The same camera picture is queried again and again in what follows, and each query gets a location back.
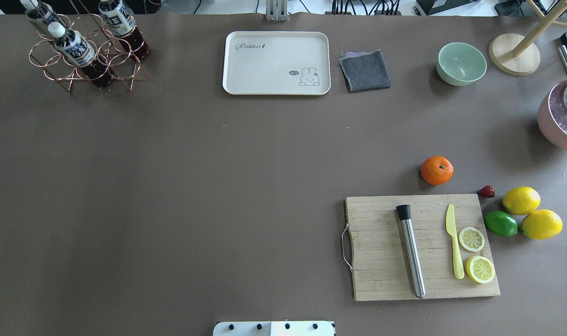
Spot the upper yellow lemon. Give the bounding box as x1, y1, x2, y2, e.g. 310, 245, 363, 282
502, 186, 540, 215

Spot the front tea bottle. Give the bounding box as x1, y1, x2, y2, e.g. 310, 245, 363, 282
47, 22, 113, 88

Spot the lower lemon slice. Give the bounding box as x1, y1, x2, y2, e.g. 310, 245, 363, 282
465, 256, 495, 284

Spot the green lime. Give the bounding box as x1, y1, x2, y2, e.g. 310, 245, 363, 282
483, 210, 518, 237

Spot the tea bottle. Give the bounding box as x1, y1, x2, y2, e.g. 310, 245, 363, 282
47, 22, 113, 88
20, 0, 66, 36
98, 0, 150, 60

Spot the steel muddler black tip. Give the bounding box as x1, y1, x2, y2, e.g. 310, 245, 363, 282
396, 204, 426, 299

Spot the wooden stand with round base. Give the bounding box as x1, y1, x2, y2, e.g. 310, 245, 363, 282
489, 0, 567, 76

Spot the right tea bottle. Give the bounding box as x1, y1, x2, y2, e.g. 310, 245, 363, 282
98, 0, 150, 60

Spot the yellow lemon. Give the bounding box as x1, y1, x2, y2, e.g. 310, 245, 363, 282
520, 209, 563, 239
502, 186, 540, 215

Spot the yellow plastic knife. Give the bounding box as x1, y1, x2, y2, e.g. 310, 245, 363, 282
445, 204, 465, 280

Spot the grey metal mount bracket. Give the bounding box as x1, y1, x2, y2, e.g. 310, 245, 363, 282
266, 0, 289, 22

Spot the lower yellow lemon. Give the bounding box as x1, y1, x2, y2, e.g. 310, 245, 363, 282
520, 209, 563, 239

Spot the wooden cutting board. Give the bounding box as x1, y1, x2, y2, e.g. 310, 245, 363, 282
345, 194, 501, 301

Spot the left tea bottle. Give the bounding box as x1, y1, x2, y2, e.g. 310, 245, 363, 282
20, 0, 66, 36

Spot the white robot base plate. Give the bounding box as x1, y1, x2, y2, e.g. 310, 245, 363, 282
213, 321, 336, 336

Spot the upper lemon slice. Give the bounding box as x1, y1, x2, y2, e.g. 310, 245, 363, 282
457, 227, 486, 252

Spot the mint green bowl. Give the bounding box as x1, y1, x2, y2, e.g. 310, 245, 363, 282
436, 42, 487, 86

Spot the lemon slice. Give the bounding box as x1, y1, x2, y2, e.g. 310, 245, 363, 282
465, 256, 495, 284
457, 227, 486, 252

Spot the grey folded cloth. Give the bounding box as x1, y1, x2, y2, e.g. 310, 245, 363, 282
339, 49, 391, 93

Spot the red strawberry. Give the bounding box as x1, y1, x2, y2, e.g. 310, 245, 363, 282
477, 185, 496, 198

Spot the copper wire bottle rack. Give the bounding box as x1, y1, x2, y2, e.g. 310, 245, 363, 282
29, 13, 142, 89

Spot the orange fruit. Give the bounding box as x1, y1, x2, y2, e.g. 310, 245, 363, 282
420, 156, 454, 185

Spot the white rabbit tray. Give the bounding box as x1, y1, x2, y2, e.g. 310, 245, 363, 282
222, 31, 331, 96

